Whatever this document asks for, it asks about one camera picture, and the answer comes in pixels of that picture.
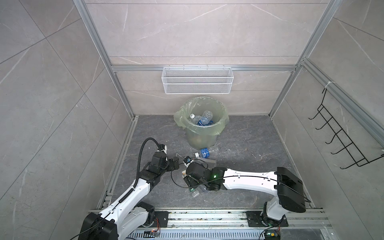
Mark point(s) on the Pocari bottle near bin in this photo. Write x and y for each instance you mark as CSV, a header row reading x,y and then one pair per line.
x,y
206,153

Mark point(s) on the mesh bin with green bag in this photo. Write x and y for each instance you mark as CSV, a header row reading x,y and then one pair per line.
x,y
200,137

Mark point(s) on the small green label bottle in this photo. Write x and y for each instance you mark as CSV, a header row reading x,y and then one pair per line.
x,y
194,192

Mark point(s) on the black wire hook rack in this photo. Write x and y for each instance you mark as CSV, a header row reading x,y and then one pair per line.
x,y
340,134

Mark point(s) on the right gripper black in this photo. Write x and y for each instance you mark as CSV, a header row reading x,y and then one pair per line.
x,y
189,181

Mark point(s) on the square clear bottle green band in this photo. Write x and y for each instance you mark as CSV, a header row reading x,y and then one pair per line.
x,y
208,163

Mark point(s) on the Pocari bottle blue label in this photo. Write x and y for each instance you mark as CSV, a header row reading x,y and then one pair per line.
x,y
206,119

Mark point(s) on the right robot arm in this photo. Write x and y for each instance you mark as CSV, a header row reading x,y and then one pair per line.
x,y
285,187

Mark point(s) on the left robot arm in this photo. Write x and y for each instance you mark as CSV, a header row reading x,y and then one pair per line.
x,y
128,212

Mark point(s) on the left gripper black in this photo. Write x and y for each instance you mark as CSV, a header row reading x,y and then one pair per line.
x,y
170,162

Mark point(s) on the white wire wall basket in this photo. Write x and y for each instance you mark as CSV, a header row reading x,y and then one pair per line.
x,y
197,80

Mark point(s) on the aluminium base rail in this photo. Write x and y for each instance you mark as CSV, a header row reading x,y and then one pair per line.
x,y
211,224

